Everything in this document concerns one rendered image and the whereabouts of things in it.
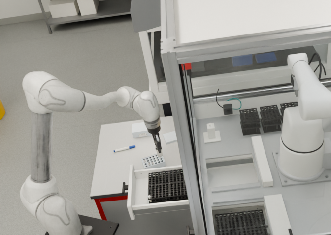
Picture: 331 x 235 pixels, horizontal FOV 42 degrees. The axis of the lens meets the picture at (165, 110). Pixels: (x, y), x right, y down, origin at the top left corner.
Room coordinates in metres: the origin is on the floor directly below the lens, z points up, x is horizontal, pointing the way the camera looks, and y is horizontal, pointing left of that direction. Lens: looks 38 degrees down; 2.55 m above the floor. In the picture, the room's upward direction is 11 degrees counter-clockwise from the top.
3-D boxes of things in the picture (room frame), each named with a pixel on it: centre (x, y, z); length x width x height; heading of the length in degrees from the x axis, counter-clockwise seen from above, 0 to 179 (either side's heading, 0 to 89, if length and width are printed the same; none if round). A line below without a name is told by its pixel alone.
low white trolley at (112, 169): (1.94, 0.19, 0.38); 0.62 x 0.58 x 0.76; 174
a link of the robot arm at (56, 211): (1.40, 0.61, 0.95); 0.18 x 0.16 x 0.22; 37
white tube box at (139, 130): (2.12, 0.17, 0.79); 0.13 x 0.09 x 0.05; 85
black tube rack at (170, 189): (1.52, 0.05, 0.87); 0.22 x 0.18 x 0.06; 84
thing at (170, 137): (2.01, -0.02, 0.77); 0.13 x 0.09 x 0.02; 97
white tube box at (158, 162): (1.81, 0.13, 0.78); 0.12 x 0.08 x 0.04; 100
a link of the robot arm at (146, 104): (1.84, 0.09, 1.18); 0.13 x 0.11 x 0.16; 38
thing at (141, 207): (1.52, 0.04, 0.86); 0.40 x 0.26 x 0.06; 84
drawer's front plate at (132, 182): (1.54, 0.25, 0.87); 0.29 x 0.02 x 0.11; 174
